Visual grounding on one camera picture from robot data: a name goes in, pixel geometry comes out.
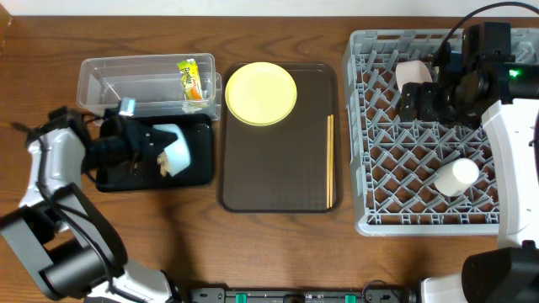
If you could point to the rice and nut scraps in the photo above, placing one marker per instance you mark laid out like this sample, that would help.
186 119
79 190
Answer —
162 161

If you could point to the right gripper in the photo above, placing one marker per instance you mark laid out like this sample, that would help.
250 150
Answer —
428 93

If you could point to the green yellow snack wrapper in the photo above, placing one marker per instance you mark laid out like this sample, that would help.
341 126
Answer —
190 78

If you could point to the grey dishwasher rack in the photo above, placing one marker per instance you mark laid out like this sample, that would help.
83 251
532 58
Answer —
393 163

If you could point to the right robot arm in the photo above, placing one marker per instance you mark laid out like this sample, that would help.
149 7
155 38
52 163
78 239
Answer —
483 85

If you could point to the pink bowl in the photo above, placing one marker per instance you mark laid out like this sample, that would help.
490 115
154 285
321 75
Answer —
411 71

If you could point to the black rectangular tray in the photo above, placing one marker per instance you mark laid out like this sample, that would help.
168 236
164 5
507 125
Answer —
198 134

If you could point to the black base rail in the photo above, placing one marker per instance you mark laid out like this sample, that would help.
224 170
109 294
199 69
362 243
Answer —
375 294

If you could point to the clear plastic bin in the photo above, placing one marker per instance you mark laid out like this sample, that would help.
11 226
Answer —
154 81

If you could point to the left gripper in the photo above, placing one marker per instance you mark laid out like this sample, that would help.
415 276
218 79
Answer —
136 145

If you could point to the white cup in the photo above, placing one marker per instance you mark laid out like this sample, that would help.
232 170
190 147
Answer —
456 177

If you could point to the dark brown serving tray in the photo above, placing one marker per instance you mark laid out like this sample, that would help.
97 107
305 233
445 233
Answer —
282 168

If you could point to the light blue bowl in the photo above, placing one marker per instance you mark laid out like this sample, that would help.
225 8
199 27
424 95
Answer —
178 152

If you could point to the yellow plate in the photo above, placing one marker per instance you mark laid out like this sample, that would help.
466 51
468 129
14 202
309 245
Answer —
261 93

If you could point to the white tissue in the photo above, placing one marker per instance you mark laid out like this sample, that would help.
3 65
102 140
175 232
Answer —
193 107

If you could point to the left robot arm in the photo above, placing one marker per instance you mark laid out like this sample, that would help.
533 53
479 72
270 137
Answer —
66 245

